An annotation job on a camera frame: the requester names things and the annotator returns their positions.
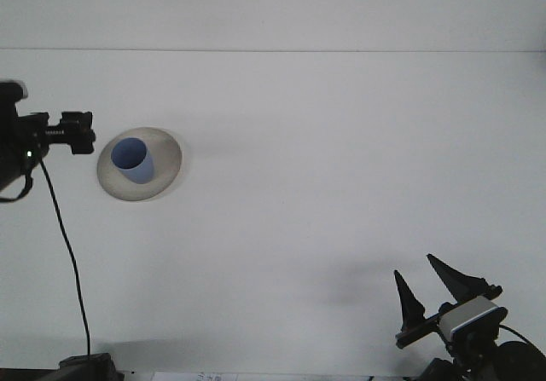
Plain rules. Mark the pale blue cup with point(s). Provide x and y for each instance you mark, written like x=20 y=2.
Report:
x=136 y=172

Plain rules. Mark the pale round plate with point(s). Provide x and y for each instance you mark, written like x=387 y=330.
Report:
x=168 y=159

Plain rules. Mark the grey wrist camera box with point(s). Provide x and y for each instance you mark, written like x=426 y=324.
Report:
x=469 y=317
x=23 y=91

